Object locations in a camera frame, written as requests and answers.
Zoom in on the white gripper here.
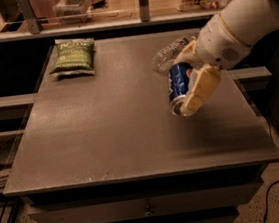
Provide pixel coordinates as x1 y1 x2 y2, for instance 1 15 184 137
174 14 251 116

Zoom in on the blue pepsi can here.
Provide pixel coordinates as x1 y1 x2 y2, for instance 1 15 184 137
168 62 192 116

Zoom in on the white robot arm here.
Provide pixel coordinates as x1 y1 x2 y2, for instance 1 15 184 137
176 0 279 116

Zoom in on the green jalapeno chip bag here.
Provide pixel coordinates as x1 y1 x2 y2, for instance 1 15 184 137
50 38 95 76

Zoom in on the clear plastic water bottle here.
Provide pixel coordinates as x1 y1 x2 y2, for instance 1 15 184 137
153 36 196 74

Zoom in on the upper grey drawer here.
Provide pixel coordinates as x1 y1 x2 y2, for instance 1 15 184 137
28 177 262 223

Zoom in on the grey drawer cabinet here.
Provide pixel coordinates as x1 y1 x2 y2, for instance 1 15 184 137
0 19 279 223

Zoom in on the clear plastic container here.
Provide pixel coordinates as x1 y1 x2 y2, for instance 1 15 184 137
53 0 92 24

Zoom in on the black cable right floor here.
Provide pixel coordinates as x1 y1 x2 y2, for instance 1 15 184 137
249 111 279 223

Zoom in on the grey metal shelf rail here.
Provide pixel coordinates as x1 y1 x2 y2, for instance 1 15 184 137
0 0 217 43

